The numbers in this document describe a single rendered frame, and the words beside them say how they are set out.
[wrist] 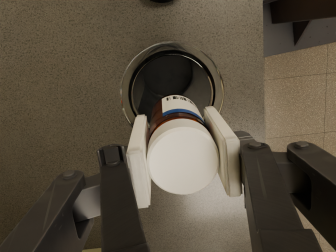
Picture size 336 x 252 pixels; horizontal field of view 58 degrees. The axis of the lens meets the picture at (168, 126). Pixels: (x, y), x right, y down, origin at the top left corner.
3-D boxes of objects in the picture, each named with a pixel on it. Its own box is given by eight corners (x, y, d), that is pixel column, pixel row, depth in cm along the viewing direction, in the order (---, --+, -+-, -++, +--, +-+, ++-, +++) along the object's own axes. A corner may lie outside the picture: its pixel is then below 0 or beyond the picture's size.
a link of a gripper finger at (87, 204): (131, 216, 13) (61, 225, 13) (137, 167, 18) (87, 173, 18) (125, 185, 12) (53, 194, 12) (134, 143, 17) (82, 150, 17)
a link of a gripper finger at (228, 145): (223, 140, 14) (240, 138, 14) (203, 106, 21) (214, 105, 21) (227, 198, 15) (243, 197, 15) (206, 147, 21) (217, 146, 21)
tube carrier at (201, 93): (140, 106, 53) (128, 150, 33) (131, 43, 50) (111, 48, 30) (201, 99, 53) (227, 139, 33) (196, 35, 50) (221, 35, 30)
